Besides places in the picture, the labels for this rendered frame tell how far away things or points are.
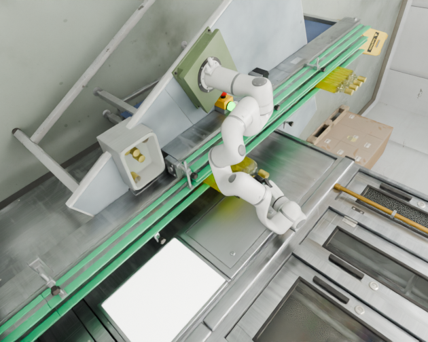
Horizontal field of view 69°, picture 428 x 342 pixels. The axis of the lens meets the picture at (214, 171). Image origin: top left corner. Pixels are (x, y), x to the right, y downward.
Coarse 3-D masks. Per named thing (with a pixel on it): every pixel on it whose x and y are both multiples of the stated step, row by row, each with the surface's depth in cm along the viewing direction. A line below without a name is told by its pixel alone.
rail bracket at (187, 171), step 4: (176, 164) 134; (180, 164) 135; (184, 164) 129; (176, 168) 136; (180, 168) 134; (184, 168) 132; (188, 168) 132; (184, 172) 132; (188, 172) 131; (192, 172) 130; (188, 176) 134; (192, 176) 129; (196, 176) 130; (188, 180) 136; (188, 188) 140; (192, 188) 139
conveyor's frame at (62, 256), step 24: (336, 24) 218; (312, 48) 197; (288, 72) 180; (216, 120) 154; (168, 144) 145; (192, 144) 144; (144, 192) 138; (96, 216) 131; (120, 216) 130; (72, 240) 124; (96, 240) 123; (72, 264) 118; (0, 288) 113; (24, 288) 112; (0, 312) 107
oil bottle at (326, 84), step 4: (324, 80) 193; (328, 80) 193; (332, 80) 192; (320, 84) 195; (324, 84) 193; (328, 84) 191; (332, 84) 189; (336, 84) 189; (340, 84) 189; (320, 88) 197; (324, 88) 194; (328, 88) 192; (332, 88) 190; (336, 88) 189; (340, 88) 188; (344, 88) 188; (348, 88) 187; (332, 92) 192; (336, 92) 190; (344, 92) 188; (348, 92) 186; (352, 92) 186
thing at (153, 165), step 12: (132, 144) 119; (144, 144) 133; (156, 144) 128; (120, 156) 117; (156, 156) 135; (132, 168) 134; (144, 168) 139; (156, 168) 139; (132, 180) 127; (144, 180) 134
